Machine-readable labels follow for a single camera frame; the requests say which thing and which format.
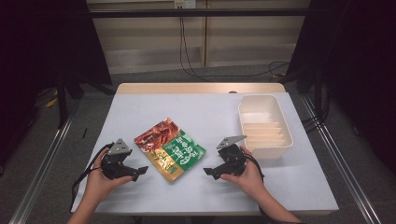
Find black horizontal metal bar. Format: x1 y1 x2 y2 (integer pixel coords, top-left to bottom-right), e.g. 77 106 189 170
89 7 310 19

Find white table cover sheet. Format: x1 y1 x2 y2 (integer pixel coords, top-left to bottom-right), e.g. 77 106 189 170
70 91 340 217

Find person's left hand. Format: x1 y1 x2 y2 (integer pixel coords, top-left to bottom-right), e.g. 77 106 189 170
84 147 134 203

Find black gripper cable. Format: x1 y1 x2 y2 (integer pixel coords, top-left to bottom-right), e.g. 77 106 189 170
69 142 116 213
245 153 266 183

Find red green snack packet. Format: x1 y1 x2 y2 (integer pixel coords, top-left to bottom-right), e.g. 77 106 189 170
134 117 207 183

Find white plastic divided container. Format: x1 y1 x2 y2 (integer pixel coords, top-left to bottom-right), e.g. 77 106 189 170
237 93 294 160

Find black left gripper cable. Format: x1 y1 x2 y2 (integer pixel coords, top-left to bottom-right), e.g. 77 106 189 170
69 142 116 213

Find black metal stand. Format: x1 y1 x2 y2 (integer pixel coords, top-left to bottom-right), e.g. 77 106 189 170
55 69 85 130

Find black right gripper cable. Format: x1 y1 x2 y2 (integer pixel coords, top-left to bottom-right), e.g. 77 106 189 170
245 153 266 183

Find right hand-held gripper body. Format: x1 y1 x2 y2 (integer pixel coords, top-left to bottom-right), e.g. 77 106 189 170
216 134 248 177

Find metal floor rail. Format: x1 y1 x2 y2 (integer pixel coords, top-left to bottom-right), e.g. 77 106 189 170
8 105 78 224
301 94 382 224

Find white wall power outlet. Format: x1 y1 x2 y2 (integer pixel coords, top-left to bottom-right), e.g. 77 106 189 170
174 0 197 9

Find black hanging wall cables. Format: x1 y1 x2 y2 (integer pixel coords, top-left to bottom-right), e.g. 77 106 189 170
178 7 291 82

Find person's right hand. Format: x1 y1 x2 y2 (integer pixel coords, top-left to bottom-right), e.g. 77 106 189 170
219 146 266 198

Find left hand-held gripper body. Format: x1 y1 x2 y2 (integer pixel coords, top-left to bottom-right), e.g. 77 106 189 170
100 138 134 181

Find dark curtain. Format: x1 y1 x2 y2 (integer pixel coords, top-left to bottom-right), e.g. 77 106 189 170
0 0 113 175
284 0 396 175

